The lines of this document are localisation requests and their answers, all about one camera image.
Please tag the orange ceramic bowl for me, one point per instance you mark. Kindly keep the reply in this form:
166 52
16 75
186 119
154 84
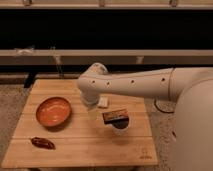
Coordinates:
53 111

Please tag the long grey metal rail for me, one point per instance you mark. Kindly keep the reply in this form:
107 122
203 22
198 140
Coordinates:
32 57

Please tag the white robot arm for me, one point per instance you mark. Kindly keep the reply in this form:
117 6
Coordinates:
190 88

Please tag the white cup with dark liquid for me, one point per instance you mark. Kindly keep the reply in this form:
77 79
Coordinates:
120 127

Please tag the small white packet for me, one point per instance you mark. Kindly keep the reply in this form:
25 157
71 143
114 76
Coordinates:
103 102

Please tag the black table leg bracket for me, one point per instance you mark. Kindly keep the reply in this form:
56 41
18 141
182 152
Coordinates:
30 79

